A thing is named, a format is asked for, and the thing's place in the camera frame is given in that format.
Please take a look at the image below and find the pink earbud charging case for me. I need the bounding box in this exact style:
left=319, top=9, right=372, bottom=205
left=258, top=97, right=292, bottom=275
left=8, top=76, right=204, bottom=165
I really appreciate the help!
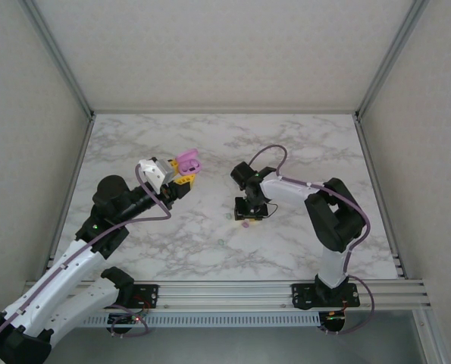
left=174, top=149, right=205, bottom=176

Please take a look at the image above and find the small circuit board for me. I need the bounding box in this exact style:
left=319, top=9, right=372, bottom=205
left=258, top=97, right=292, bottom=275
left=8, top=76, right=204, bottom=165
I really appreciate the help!
left=106, top=312, right=145, bottom=328
left=318, top=309, right=348, bottom=331

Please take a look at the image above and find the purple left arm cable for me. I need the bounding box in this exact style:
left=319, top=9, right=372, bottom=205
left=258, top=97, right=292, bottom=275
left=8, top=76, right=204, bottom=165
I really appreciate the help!
left=0, top=165, right=173, bottom=364

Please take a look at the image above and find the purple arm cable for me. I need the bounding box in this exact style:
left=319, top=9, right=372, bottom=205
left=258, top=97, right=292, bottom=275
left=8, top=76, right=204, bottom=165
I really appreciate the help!
left=0, top=165, right=173, bottom=364
left=247, top=145, right=376, bottom=337

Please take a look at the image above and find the aluminium side frame rail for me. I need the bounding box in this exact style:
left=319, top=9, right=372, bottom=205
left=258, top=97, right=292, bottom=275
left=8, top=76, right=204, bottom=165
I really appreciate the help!
left=355, top=113, right=451, bottom=364
left=0, top=113, right=97, bottom=364

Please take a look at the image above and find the aluminium back frame rail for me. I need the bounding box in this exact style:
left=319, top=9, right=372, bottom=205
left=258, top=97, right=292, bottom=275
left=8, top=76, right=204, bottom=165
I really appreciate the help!
left=92, top=108, right=359, bottom=115

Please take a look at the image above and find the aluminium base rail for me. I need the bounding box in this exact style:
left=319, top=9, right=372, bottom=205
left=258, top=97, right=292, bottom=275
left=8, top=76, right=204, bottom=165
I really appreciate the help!
left=23, top=279, right=433, bottom=312

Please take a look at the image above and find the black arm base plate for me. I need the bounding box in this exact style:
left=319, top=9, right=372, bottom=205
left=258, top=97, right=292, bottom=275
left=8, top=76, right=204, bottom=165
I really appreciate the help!
left=291, top=282, right=362, bottom=309
left=128, top=283, right=160, bottom=309

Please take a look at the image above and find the grey slotted cable duct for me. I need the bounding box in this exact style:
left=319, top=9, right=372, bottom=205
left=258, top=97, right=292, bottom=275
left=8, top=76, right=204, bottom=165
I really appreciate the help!
left=77, top=311, right=323, bottom=328

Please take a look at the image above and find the aluminium frame post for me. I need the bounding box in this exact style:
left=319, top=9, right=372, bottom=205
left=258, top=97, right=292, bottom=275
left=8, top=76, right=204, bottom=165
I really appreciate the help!
left=355, top=0, right=434, bottom=119
left=17, top=0, right=96, bottom=119

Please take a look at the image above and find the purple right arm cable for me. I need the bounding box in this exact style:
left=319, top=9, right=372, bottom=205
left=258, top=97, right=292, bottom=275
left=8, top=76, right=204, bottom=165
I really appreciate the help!
left=247, top=145, right=376, bottom=337

